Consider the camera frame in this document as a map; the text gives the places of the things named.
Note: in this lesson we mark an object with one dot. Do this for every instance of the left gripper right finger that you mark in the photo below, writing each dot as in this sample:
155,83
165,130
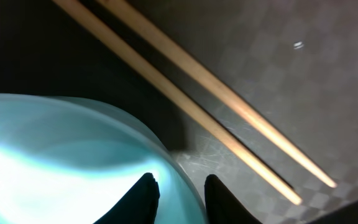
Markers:
222,207

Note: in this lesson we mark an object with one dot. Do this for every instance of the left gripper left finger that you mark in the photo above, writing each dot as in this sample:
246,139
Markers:
138,206

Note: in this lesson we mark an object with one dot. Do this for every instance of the light blue bowl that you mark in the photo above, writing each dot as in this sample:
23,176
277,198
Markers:
70,160

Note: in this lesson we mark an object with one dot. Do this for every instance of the wooden chopstick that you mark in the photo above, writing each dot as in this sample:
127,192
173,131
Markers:
182,59
114,43

